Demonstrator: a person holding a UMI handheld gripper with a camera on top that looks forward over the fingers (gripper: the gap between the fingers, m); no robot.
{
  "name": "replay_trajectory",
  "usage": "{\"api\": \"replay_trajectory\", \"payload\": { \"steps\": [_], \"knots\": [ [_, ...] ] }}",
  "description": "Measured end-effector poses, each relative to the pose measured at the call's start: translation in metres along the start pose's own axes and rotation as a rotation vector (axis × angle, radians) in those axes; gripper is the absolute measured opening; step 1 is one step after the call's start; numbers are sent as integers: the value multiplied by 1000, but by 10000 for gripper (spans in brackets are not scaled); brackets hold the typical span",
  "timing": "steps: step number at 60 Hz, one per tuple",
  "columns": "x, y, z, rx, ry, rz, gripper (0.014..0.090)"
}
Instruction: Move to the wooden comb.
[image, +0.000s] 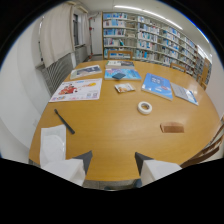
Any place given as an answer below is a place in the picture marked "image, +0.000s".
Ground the library bookshelf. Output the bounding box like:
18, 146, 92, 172
101, 11, 213, 85

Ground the small snack packet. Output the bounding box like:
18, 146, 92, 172
114, 82, 136, 94

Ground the grey blue booklet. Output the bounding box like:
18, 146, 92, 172
170, 82, 200, 107

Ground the white tape roll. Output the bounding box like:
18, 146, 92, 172
137, 101, 153, 116

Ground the wooden comb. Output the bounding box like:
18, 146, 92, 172
159, 121, 185, 134

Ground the blue book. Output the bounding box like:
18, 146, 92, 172
140, 72, 174, 101

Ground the black pen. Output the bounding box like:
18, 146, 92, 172
53, 108, 76, 136

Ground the small dark blue pouch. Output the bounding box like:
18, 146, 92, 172
111, 72, 127, 81

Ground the wooden chair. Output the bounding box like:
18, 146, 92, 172
169, 61, 188, 74
106, 49, 134, 62
179, 122, 224, 169
196, 64, 211, 91

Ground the wall radiator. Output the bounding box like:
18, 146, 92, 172
41, 52, 76, 96

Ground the grey blue magazine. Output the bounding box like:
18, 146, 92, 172
69, 64, 103, 80

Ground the white curtain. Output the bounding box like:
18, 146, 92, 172
39, 3, 78, 69

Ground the blue purple magazine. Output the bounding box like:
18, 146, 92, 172
103, 68, 142, 82

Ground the colourful poster sheet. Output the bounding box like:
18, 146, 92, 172
48, 77, 103, 103

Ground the white plastic bag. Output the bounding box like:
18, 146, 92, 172
39, 124, 67, 168

